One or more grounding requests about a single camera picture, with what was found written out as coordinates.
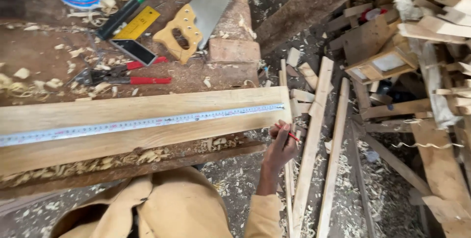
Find person's right hand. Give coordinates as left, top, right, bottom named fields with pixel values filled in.
left=263, top=119, right=298, bottom=169

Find red pencil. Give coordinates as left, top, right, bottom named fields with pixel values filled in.
left=274, top=123, right=301, bottom=142

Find long thin wooden batten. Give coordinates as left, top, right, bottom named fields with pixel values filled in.
left=291, top=56, right=335, bottom=238
left=316, top=78, right=350, bottom=238

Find brown wooden block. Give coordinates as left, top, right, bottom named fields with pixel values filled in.
left=206, top=0, right=262, bottom=65

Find dark wide wooden board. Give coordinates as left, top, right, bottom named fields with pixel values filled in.
left=255, top=0, right=387, bottom=56

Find heap of scrap wood offcuts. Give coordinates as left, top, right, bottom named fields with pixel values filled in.
left=324, top=0, right=471, bottom=238

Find tan work coat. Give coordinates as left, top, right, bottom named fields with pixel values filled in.
left=50, top=166, right=285, bottom=238

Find light wooden plank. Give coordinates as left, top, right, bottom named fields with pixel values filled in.
left=0, top=86, right=293, bottom=177

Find white measuring tape blade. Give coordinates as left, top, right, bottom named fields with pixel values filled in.
left=0, top=103, right=285, bottom=147

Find pile of wood shavings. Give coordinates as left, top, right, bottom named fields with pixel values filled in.
left=0, top=135, right=245, bottom=189

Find yellow and black try square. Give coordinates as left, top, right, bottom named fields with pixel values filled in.
left=109, top=6, right=161, bottom=67

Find wooden workbench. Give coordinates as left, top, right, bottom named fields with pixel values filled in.
left=0, top=0, right=267, bottom=200

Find hand saw with wooden handle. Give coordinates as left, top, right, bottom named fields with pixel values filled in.
left=152, top=0, right=246, bottom=65

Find red-handled tin snips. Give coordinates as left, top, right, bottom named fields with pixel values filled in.
left=66, top=56, right=173, bottom=87

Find green-handled black tool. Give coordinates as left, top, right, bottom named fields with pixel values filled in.
left=96, top=0, right=181, bottom=41

